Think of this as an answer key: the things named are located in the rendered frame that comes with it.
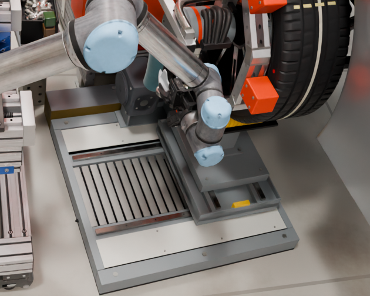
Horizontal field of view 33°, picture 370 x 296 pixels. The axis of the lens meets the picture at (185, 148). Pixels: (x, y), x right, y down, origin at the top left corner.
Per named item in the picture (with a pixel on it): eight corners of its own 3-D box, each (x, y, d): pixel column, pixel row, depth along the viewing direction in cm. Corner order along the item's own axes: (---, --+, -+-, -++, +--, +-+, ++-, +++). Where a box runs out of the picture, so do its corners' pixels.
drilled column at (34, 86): (44, 104, 284) (49, 32, 253) (22, 107, 280) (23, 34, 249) (40, 88, 290) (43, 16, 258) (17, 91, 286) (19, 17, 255)
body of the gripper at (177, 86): (193, 74, 183) (208, 104, 176) (187, 94, 189) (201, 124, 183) (168, 76, 180) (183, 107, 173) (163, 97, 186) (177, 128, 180)
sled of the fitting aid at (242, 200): (275, 211, 262) (282, 197, 255) (195, 227, 249) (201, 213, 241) (228, 121, 290) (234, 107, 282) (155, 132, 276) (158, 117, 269)
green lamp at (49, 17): (56, 26, 226) (56, 17, 223) (44, 27, 224) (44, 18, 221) (53, 19, 228) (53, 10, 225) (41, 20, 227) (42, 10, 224)
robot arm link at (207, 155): (229, 147, 168) (221, 167, 174) (214, 117, 174) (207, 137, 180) (202, 151, 165) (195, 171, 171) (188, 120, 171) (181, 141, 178)
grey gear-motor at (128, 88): (208, 130, 284) (228, 73, 258) (118, 143, 268) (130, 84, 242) (194, 101, 294) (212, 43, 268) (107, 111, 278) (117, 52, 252)
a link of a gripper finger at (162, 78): (163, 58, 187) (178, 79, 183) (160, 73, 192) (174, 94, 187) (154, 60, 186) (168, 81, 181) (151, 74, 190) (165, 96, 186)
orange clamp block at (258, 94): (260, 91, 197) (272, 112, 192) (238, 94, 194) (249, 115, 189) (267, 74, 192) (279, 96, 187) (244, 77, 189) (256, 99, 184)
